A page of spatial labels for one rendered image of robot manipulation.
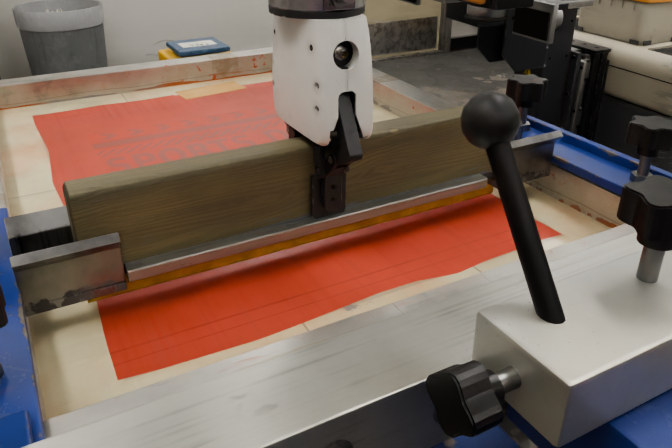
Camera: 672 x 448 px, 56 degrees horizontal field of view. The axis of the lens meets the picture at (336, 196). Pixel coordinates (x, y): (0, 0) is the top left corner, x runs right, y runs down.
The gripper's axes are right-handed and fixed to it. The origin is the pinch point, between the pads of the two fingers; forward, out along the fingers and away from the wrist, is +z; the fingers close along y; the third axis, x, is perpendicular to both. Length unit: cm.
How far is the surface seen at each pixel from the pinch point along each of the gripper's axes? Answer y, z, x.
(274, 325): -9.0, 6.2, 8.3
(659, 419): -33.6, -2.2, 0.0
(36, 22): 317, 37, 1
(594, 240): -15.5, 2.5, -17.7
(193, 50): 73, 4, -10
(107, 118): 45.1, 5.7, 10.7
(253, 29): 369, 61, -136
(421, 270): -8.1, 6.0, -5.9
